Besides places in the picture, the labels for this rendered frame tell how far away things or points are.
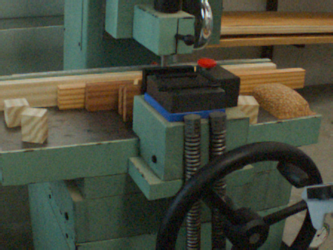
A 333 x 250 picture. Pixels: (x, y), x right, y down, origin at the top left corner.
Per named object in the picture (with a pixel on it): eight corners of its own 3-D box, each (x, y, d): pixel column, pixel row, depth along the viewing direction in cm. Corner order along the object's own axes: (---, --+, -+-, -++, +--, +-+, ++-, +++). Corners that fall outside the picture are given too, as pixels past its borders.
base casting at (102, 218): (73, 245, 87) (70, 201, 84) (21, 122, 136) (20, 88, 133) (291, 204, 105) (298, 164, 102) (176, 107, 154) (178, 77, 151)
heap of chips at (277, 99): (279, 119, 97) (282, 100, 96) (241, 94, 109) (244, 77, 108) (317, 114, 101) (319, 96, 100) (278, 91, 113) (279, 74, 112)
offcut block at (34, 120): (42, 143, 80) (41, 116, 79) (21, 140, 81) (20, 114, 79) (48, 135, 83) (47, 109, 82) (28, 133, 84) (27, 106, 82)
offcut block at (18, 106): (30, 125, 87) (29, 104, 86) (8, 127, 85) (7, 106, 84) (26, 117, 90) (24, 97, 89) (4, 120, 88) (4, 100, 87)
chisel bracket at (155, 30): (157, 64, 95) (160, 17, 93) (131, 45, 107) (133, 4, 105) (195, 62, 98) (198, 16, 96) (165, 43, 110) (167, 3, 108)
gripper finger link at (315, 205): (290, 231, 70) (331, 231, 62) (285, 190, 71) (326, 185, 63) (308, 227, 71) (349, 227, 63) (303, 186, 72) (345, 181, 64)
